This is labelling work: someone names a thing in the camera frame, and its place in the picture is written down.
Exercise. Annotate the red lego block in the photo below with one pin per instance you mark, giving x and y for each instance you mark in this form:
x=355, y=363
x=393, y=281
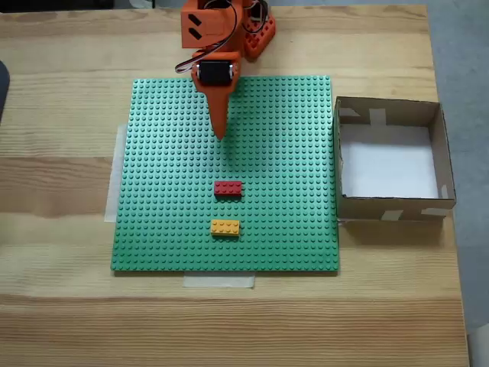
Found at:
x=228, y=189

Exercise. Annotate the green lego baseplate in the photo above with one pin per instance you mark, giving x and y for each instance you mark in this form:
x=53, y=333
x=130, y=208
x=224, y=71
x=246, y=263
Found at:
x=172, y=191

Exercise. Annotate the yellow lego block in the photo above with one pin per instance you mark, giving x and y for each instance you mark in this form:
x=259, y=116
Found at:
x=225, y=228

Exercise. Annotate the white paper box lining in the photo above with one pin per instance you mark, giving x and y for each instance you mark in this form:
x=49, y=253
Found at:
x=389, y=168

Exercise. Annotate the brown cardboard box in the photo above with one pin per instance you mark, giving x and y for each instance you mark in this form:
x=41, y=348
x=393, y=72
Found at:
x=397, y=209

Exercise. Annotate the translucent masking tape strip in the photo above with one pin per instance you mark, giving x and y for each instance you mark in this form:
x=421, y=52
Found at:
x=112, y=183
x=217, y=281

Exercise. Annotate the black rounded device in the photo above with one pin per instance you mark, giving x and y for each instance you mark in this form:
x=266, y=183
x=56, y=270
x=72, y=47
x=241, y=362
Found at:
x=3, y=91

